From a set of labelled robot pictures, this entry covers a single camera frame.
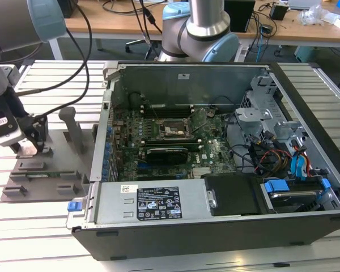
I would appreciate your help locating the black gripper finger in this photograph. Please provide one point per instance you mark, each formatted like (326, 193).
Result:
(39, 133)
(16, 147)

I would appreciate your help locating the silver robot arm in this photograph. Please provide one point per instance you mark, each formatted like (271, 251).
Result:
(14, 28)

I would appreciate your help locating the CPU socket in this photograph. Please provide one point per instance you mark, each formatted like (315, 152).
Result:
(174, 131)

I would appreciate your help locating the green RAM stick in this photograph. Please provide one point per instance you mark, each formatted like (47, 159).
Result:
(42, 174)

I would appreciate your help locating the grey parts rack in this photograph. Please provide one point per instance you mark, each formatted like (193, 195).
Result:
(59, 170)

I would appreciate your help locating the blue case latch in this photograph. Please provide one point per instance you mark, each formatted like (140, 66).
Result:
(73, 206)

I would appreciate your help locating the grey power supply unit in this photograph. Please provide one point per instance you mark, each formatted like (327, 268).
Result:
(116, 204)

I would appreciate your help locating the large black box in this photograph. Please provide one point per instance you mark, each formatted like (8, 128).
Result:
(65, 8)

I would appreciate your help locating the black graphics card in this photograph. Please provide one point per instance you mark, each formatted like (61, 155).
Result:
(167, 156)

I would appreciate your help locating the black chair base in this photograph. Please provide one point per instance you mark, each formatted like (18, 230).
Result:
(141, 41)

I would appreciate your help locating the silver finned heat sink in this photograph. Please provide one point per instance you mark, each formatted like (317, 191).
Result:
(201, 172)

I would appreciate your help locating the round coin cell battery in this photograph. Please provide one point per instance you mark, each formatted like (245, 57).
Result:
(211, 112)

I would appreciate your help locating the green motherboard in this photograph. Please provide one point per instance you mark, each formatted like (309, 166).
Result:
(218, 153)

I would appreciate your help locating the black plastic shroud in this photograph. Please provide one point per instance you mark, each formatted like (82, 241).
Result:
(232, 195)

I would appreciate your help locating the black PC case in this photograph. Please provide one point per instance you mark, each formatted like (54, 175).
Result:
(215, 241)

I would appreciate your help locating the white power strip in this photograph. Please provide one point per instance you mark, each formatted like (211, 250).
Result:
(241, 55)

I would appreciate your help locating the silver metal drive cage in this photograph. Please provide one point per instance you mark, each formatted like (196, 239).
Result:
(262, 88)

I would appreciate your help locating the tall black box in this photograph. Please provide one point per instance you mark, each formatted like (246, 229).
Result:
(241, 14)

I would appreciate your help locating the black power adapter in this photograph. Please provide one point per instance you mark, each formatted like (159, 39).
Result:
(267, 29)

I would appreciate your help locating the hard disk with blue carrier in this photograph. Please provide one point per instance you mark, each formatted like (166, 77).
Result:
(294, 199)

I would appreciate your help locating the small black box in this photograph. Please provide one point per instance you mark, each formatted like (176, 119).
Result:
(278, 12)

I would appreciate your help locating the pale teal box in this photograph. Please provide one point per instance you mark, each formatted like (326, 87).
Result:
(306, 54)

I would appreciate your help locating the silver laptop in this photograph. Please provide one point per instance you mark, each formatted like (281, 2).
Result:
(303, 3)

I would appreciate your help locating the clear plastic bag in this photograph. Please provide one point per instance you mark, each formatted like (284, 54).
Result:
(311, 15)

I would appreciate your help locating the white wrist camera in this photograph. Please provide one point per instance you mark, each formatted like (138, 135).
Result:
(5, 133)

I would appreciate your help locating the wooden desk white frame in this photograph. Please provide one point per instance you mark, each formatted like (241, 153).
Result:
(116, 25)
(300, 32)

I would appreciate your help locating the silver cage bracket plate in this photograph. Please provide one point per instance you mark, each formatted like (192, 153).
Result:
(252, 114)

